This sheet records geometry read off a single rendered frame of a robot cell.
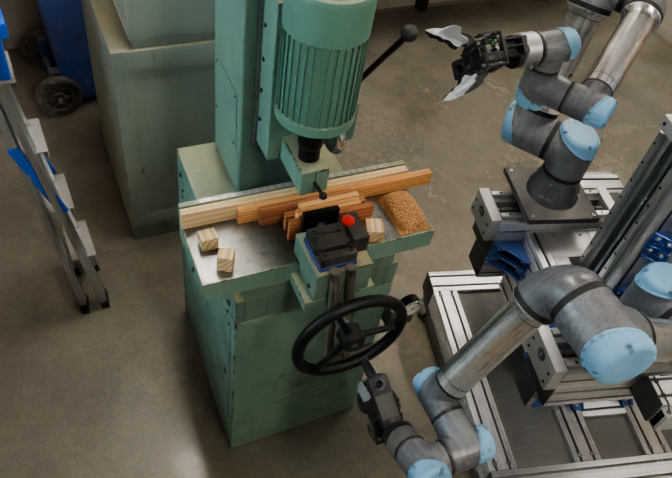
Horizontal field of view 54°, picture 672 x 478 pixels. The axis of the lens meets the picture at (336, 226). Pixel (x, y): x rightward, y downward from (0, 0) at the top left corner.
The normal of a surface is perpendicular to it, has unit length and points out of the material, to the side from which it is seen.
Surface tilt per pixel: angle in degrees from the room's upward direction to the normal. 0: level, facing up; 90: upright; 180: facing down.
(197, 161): 0
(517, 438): 0
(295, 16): 90
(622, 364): 86
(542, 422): 0
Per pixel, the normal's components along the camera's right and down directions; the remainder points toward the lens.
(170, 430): 0.12, -0.67
